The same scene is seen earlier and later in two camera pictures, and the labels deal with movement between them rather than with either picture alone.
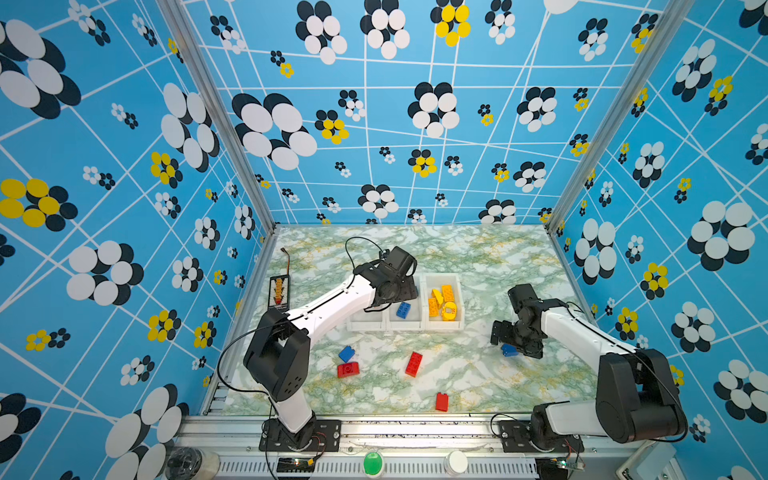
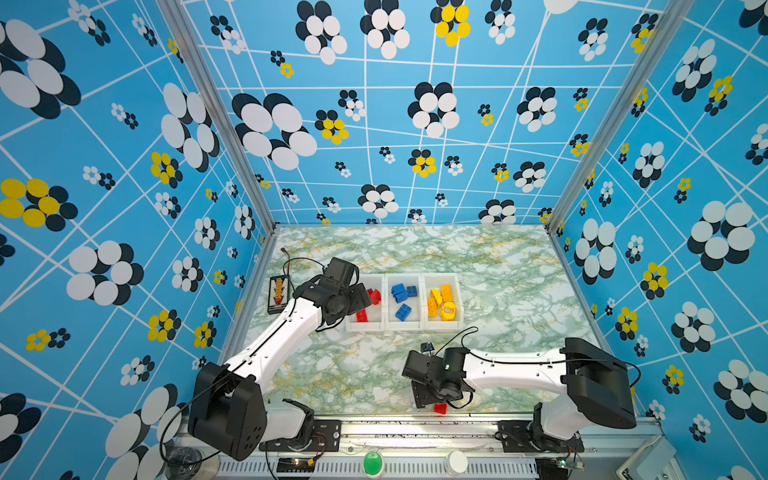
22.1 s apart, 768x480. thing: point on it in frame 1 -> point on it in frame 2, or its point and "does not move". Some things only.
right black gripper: [532, 348] -> [420, 397]
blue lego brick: [403, 310] does not move
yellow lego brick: [449, 310] does not move
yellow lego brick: [433, 307] does not move
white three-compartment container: [438, 307] does not move
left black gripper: [409, 289] -> [359, 297]
